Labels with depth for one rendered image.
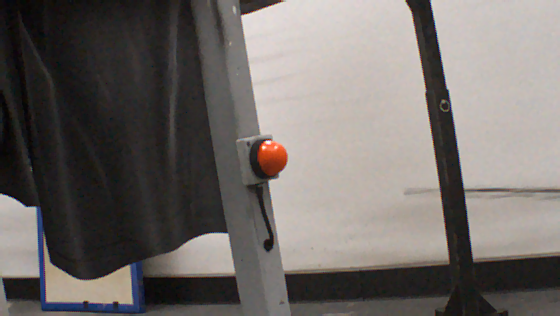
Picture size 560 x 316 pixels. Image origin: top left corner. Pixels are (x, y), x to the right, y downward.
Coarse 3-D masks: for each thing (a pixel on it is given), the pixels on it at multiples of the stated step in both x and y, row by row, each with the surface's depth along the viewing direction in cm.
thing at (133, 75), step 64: (0, 0) 142; (64, 0) 150; (128, 0) 159; (64, 64) 150; (128, 64) 159; (192, 64) 170; (64, 128) 150; (128, 128) 158; (192, 128) 169; (64, 192) 148; (128, 192) 157; (192, 192) 169; (64, 256) 147; (128, 256) 156
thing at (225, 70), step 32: (192, 0) 133; (224, 0) 131; (224, 32) 131; (224, 64) 131; (224, 96) 132; (224, 128) 132; (256, 128) 134; (224, 160) 133; (224, 192) 134; (256, 224) 132; (256, 256) 132; (256, 288) 133
